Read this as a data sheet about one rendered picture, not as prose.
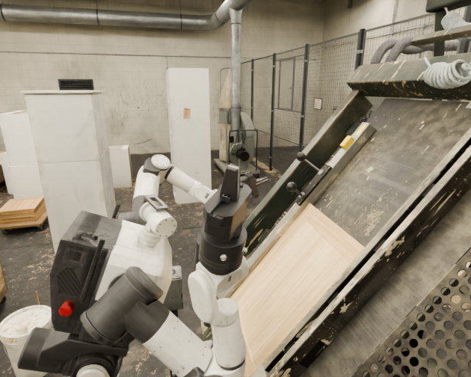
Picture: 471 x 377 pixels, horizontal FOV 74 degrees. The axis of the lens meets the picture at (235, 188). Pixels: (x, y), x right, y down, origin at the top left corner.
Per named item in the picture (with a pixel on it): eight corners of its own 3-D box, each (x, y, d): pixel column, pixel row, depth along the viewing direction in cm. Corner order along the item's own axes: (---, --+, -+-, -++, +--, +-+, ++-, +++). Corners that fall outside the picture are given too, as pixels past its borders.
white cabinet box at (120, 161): (102, 182, 622) (97, 146, 600) (132, 180, 637) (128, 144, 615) (99, 189, 580) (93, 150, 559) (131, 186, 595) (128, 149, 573)
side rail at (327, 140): (225, 274, 164) (208, 265, 161) (366, 105, 152) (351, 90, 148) (227, 281, 159) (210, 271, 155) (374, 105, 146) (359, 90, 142)
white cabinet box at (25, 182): (34, 197, 539) (26, 155, 518) (72, 194, 554) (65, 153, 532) (17, 214, 466) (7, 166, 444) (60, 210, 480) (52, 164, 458)
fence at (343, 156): (224, 300, 139) (217, 295, 138) (368, 128, 128) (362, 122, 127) (226, 307, 134) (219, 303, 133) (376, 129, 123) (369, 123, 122)
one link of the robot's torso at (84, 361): (61, 388, 93) (72, 357, 90) (75, 352, 105) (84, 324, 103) (107, 394, 96) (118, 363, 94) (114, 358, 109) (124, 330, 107)
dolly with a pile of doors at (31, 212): (15, 218, 449) (10, 198, 440) (54, 215, 462) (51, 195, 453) (-4, 237, 392) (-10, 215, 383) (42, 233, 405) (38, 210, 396)
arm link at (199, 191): (221, 197, 139) (196, 180, 139) (222, 196, 130) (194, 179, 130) (214, 209, 138) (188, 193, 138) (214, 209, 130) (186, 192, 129)
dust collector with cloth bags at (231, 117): (213, 165, 762) (211, 68, 695) (241, 163, 779) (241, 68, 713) (226, 180, 636) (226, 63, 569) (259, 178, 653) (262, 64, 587)
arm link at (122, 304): (131, 360, 66) (82, 317, 65) (133, 344, 75) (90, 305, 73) (170, 316, 69) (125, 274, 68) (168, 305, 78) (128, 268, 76)
